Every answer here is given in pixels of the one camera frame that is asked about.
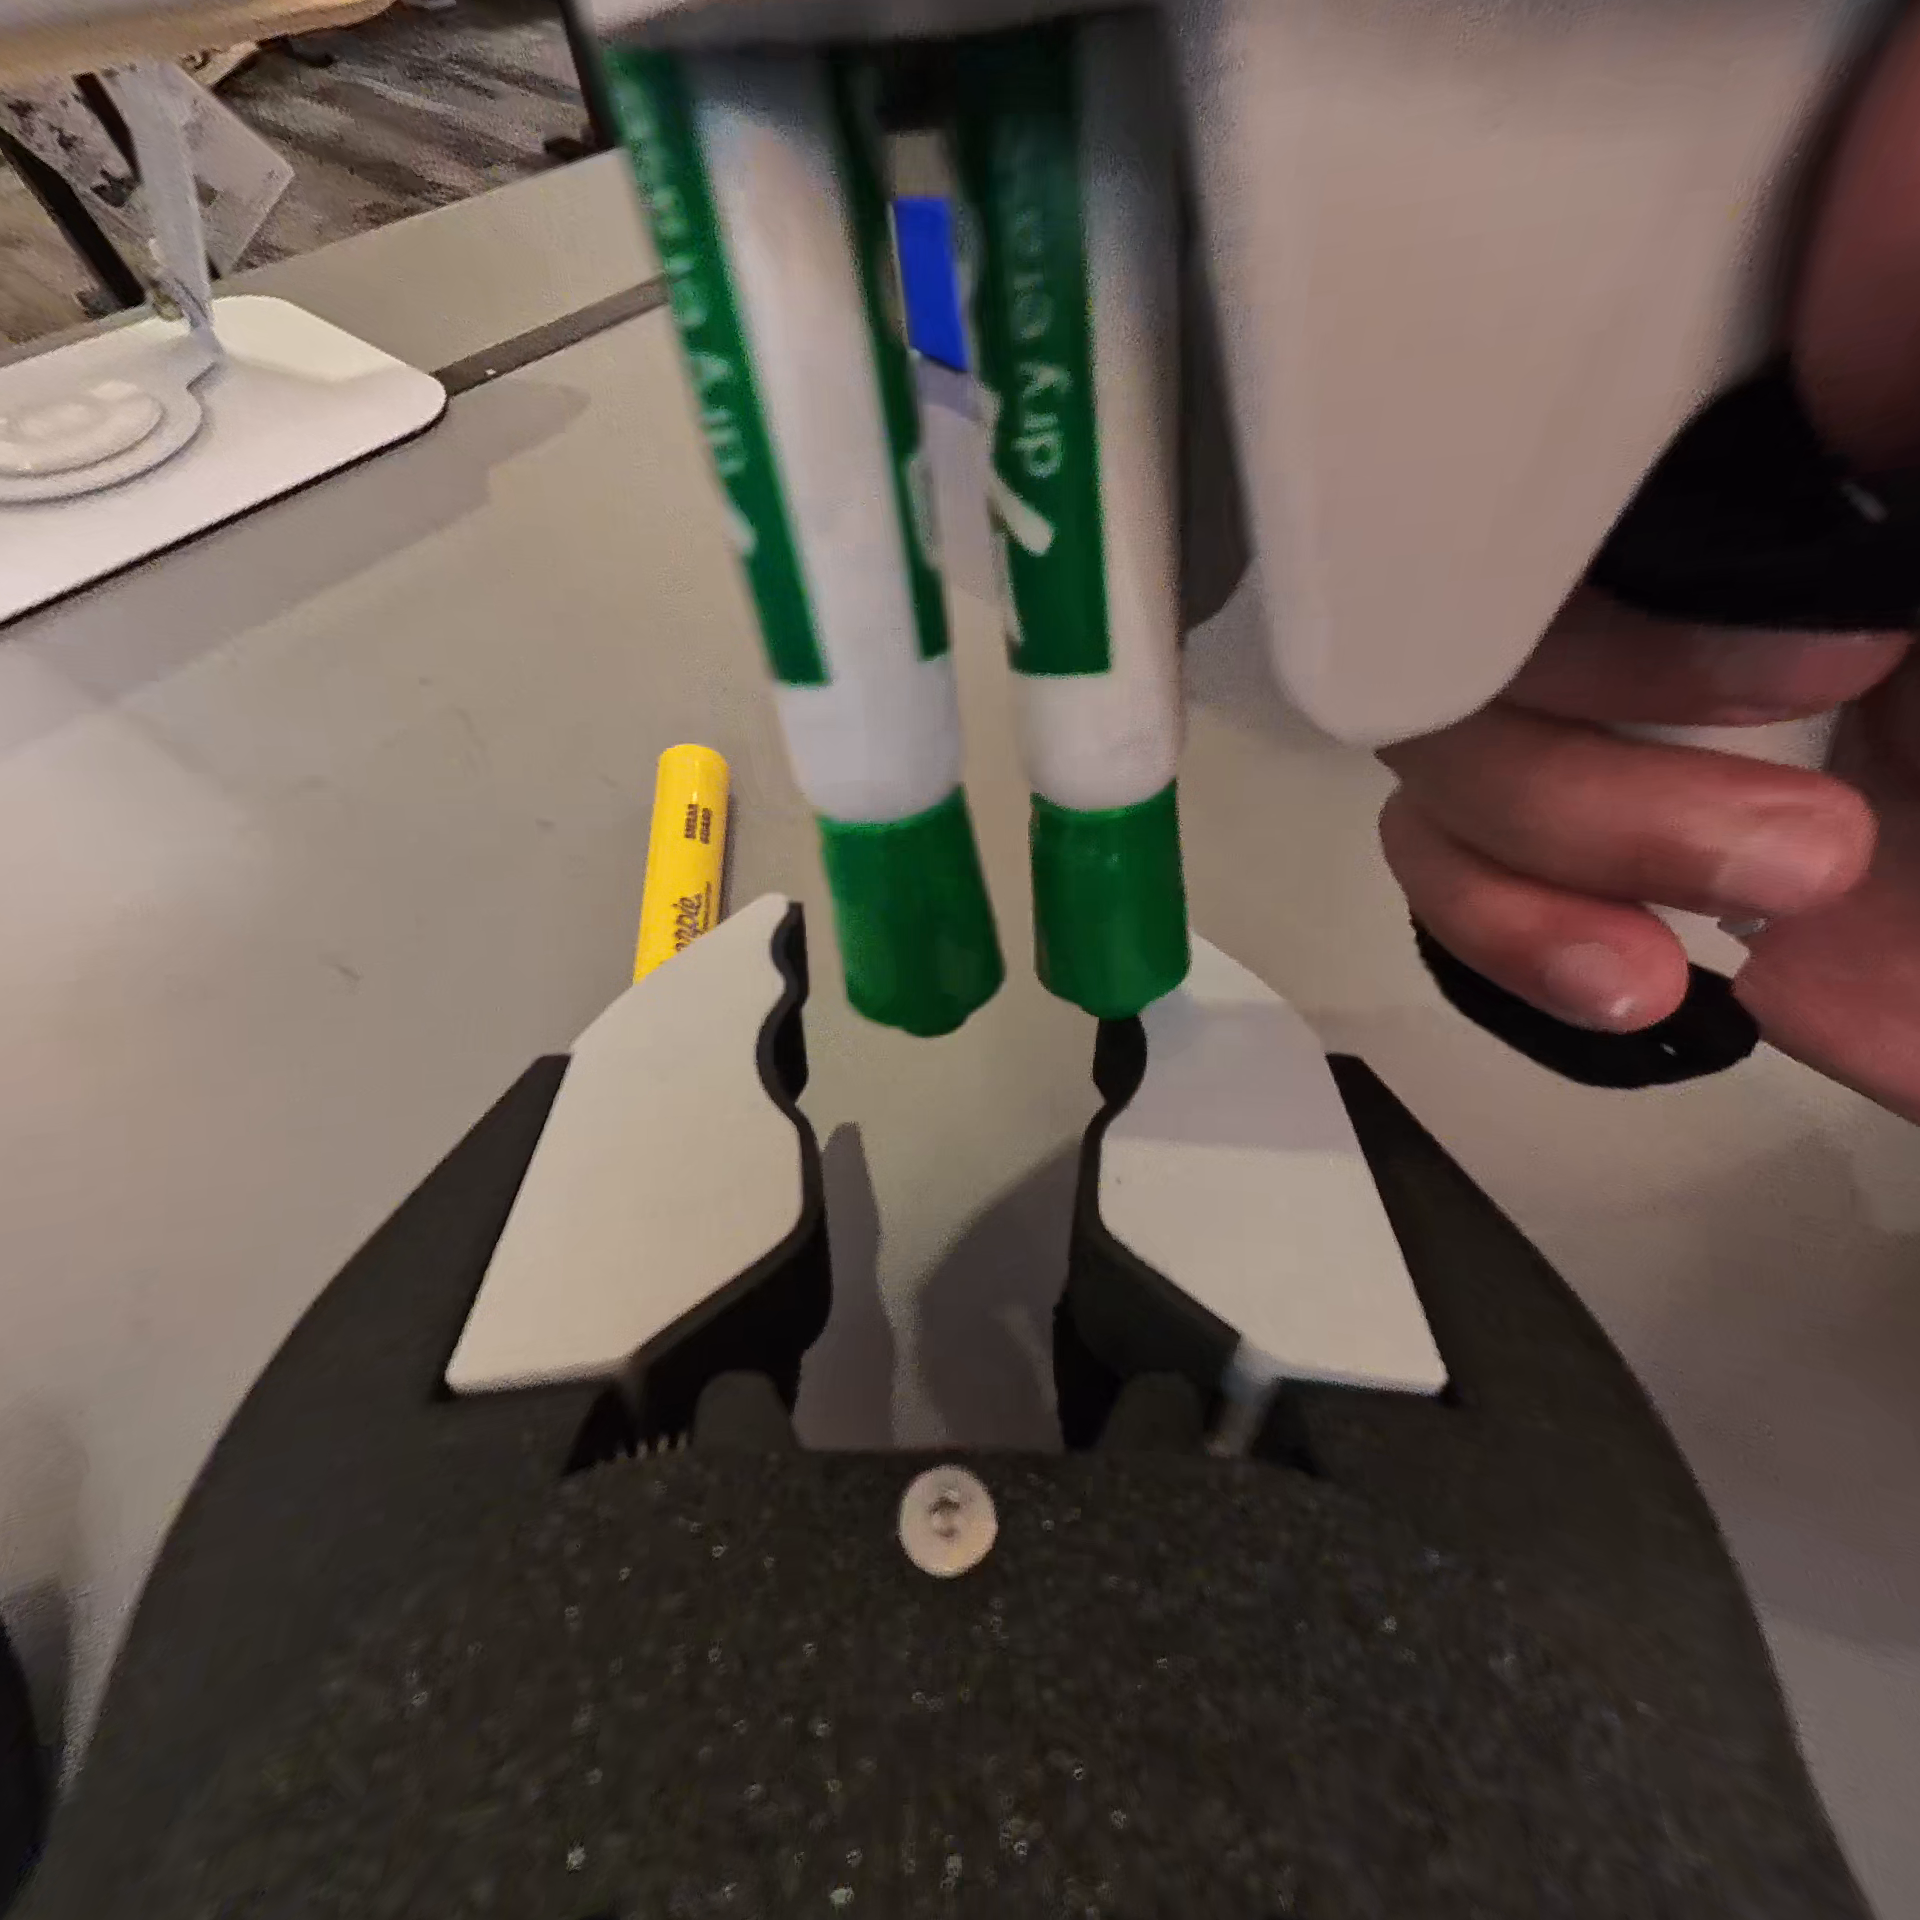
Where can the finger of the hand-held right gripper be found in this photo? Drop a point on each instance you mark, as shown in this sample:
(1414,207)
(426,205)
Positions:
(901,23)

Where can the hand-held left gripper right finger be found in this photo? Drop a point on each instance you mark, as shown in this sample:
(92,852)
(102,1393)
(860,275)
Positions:
(1260,1201)

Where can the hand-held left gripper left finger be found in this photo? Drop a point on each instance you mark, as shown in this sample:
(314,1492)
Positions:
(645,1171)

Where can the green dry erase marker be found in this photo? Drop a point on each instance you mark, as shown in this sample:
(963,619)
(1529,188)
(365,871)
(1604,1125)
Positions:
(838,601)
(1096,722)

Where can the grey desk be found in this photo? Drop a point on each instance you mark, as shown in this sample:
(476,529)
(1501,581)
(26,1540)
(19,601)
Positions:
(376,902)

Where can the person's right hand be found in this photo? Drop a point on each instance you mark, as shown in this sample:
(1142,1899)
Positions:
(1651,839)

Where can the blue plastic bin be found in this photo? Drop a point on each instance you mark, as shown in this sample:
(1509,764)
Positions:
(931,285)

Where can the yellow highlighter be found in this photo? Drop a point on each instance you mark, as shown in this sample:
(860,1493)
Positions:
(686,855)

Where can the printed leaflet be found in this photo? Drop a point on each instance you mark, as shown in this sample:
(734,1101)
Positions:
(241,165)

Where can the white document stand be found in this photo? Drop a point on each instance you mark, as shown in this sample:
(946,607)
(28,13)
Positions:
(269,436)

